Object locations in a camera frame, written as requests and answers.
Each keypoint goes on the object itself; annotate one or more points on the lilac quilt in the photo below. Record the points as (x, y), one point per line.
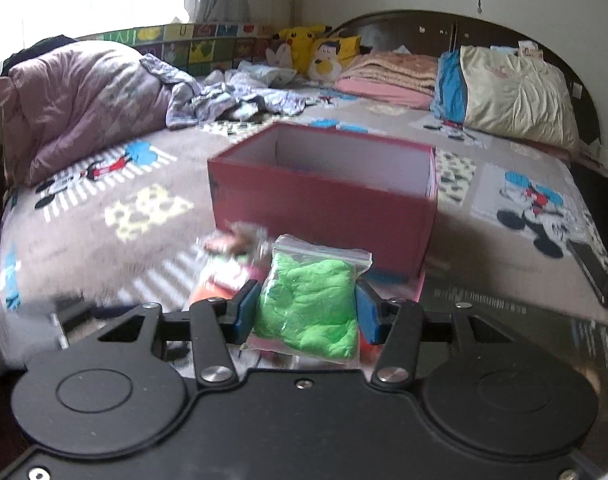
(88, 105)

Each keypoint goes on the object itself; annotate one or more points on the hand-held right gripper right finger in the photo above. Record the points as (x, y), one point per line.
(366, 312)

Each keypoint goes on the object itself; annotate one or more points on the black remote control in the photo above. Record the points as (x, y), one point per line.
(596, 270)

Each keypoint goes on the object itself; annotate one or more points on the green clay bag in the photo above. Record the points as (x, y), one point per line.
(309, 300)

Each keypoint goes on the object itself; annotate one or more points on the dark cloth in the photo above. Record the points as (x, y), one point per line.
(38, 50)

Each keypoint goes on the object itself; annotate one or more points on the small photo card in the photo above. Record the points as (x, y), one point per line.
(528, 49)

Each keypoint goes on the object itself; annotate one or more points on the pink folded blanket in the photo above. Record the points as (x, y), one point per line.
(389, 77)

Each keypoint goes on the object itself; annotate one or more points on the portrait printed box lid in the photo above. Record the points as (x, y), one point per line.
(509, 320)

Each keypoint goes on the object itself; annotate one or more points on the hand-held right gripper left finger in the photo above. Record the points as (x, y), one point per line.
(247, 312)

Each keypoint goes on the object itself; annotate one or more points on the white plush toy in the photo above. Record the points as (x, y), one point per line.
(280, 55)

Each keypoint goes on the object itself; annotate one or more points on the yellow mouse plush toy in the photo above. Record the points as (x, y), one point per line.
(304, 45)

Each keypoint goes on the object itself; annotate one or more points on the yellow cartoon cushion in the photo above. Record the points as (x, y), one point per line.
(334, 57)

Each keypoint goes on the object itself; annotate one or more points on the cream pillow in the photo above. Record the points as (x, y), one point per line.
(519, 95)

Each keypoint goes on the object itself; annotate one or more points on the red cardboard box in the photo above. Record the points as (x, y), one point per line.
(324, 205)

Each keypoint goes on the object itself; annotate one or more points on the white wall switch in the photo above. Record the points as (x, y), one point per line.
(577, 91)

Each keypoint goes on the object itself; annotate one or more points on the pile of colourful clay bags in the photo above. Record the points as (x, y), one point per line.
(223, 270)

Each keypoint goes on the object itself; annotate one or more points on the colourful foam mat panel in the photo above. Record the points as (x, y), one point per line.
(208, 45)

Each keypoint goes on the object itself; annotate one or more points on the crumpled grey clothes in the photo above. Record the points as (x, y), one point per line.
(233, 97)

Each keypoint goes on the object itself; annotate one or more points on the dark wooden headboard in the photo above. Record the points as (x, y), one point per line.
(414, 30)

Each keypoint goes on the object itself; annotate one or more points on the blue pillow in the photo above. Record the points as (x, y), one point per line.
(448, 85)

